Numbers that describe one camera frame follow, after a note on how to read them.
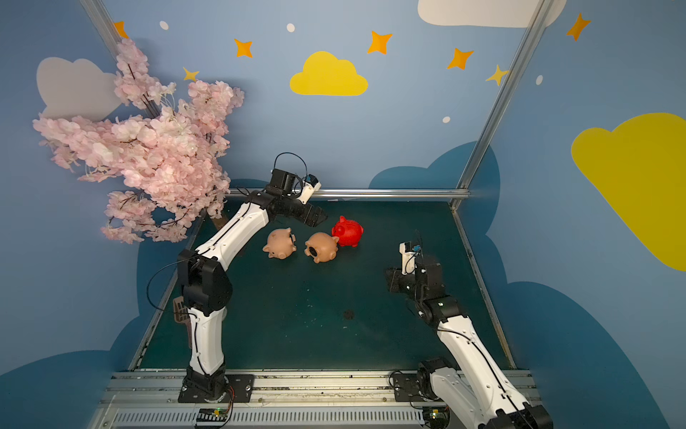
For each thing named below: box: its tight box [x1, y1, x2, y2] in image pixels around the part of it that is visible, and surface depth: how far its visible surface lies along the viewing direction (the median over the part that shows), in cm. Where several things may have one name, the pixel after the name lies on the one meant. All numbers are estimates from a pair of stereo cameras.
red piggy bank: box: [331, 215, 365, 248], surface depth 104 cm
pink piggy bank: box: [262, 227, 298, 261], surface depth 100 cm
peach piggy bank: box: [303, 232, 340, 264], surface depth 101 cm
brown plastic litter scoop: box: [172, 295, 193, 350], surface depth 90 cm
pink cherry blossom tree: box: [33, 38, 245, 244], surface depth 67 cm
